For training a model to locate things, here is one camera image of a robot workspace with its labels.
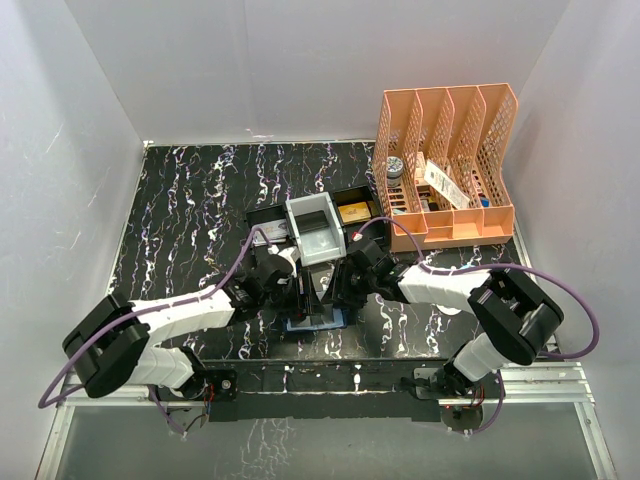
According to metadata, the gold credit card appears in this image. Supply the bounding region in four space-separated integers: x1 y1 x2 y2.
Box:
338 202 372 224

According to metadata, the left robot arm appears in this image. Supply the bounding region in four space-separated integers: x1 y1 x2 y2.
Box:
63 246 303 399

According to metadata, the orange desk file organizer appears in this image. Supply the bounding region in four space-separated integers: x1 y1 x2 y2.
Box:
372 83 518 252

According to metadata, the round jar with patterned lid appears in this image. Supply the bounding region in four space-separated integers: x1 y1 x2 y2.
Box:
386 156 404 188

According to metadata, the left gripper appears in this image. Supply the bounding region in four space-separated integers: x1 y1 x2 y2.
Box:
260 271 324 319

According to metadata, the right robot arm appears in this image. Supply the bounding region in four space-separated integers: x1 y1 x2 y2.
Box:
322 238 564 397

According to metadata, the white labelled flat package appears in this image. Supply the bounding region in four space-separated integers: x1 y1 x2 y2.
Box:
424 160 470 210

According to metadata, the white VIP card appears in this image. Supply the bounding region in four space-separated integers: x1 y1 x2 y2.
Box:
253 219 289 246

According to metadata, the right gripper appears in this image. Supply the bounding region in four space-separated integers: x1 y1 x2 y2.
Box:
323 259 377 308

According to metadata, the white plastic bin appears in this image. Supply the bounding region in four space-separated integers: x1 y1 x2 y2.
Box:
285 192 346 267

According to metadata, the black tray with gold card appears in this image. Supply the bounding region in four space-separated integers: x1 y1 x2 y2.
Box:
330 184 391 249

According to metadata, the blue card holder wallet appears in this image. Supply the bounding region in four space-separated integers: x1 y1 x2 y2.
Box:
284 307 348 333

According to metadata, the black tray with blue card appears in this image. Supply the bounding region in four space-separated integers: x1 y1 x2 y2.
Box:
245 203 297 267

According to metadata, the black item in white bin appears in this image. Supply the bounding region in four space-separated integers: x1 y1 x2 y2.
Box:
295 210 329 233

